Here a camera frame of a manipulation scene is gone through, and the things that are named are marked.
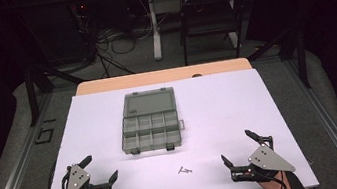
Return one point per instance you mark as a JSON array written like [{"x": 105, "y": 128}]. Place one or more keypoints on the black chair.
[{"x": 212, "y": 17}]

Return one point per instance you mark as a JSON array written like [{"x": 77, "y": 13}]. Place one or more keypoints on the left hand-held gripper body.
[{"x": 77, "y": 184}]

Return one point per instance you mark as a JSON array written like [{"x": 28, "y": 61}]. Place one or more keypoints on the wooden table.
[{"x": 160, "y": 76}]

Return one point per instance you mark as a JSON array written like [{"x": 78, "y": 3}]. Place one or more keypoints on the person's right hand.
[{"x": 278, "y": 187}]

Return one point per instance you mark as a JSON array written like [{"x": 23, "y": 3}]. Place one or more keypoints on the black metal stand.
[
  {"x": 33, "y": 94},
  {"x": 297, "y": 55}
]

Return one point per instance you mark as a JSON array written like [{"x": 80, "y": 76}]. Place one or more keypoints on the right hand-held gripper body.
[{"x": 265, "y": 161}]

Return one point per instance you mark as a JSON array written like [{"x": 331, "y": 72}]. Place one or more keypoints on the white desk leg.
[{"x": 154, "y": 29}]

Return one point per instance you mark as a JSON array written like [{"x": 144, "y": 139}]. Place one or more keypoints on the grey plastic compartment box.
[{"x": 150, "y": 120}]

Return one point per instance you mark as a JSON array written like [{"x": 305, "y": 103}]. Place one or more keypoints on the small metal screw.
[
  {"x": 182, "y": 170},
  {"x": 188, "y": 171}
]

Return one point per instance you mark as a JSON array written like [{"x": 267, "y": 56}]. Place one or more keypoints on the black floor bracket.
[{"x": 44, "y": 136}]

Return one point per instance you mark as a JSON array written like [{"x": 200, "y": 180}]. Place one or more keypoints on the black wrist band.
[{"x": 297, "y": 183}]

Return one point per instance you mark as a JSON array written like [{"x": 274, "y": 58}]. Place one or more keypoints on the white table board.
[{"x": 227, "y": 116}]

